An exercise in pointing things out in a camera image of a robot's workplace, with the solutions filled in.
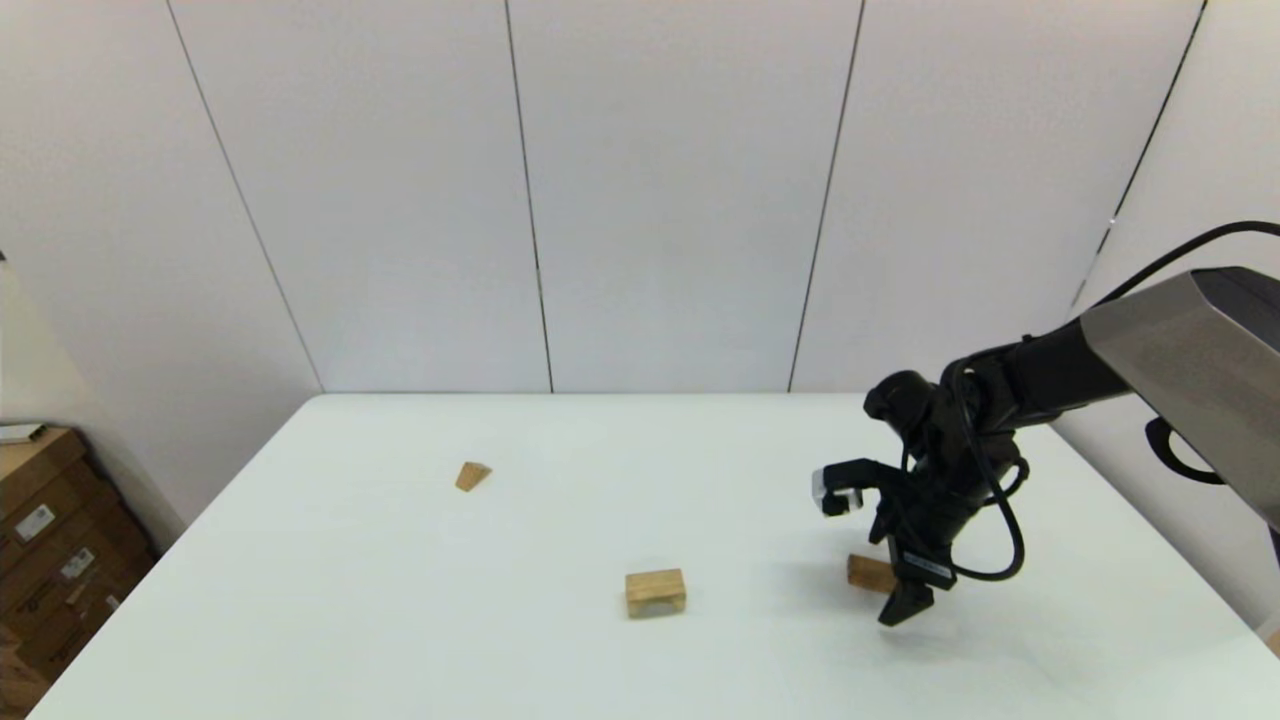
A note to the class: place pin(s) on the flat white object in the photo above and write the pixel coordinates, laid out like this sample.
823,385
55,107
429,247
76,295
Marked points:
20,434

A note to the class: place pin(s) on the triangular wooden building block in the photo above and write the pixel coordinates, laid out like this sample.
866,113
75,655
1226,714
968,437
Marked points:
472,477

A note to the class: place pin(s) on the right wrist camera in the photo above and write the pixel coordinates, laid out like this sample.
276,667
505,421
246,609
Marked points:
838,487

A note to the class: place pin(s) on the arched wooden building block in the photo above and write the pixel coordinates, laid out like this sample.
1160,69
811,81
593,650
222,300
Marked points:
655,590

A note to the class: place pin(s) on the rectangular wooden building block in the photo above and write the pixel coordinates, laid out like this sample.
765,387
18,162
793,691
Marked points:
868,573

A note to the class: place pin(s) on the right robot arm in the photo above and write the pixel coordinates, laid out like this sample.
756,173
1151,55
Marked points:
1180,360

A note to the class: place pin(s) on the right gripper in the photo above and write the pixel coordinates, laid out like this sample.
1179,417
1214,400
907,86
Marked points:
935,525

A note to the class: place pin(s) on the brown cardboard box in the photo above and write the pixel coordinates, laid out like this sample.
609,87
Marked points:
45,478
70,590
15,690

